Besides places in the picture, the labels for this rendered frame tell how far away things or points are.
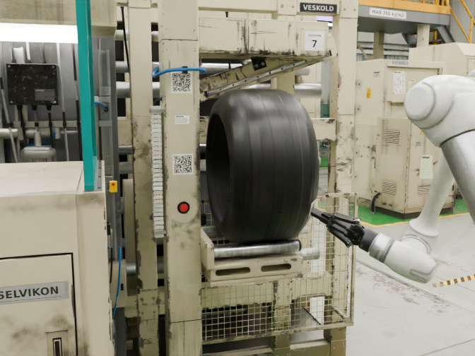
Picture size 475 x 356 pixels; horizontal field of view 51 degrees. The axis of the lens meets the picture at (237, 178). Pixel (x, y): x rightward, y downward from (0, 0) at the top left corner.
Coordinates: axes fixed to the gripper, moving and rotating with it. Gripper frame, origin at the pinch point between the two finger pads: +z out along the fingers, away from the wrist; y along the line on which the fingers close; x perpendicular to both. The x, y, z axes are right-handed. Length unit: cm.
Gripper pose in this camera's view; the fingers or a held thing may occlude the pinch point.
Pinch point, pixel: (321, 215)
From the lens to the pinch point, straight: 179.2
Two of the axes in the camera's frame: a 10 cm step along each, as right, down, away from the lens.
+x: 5.6, -4.5, 7.0
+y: -1.3, 7.8, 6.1
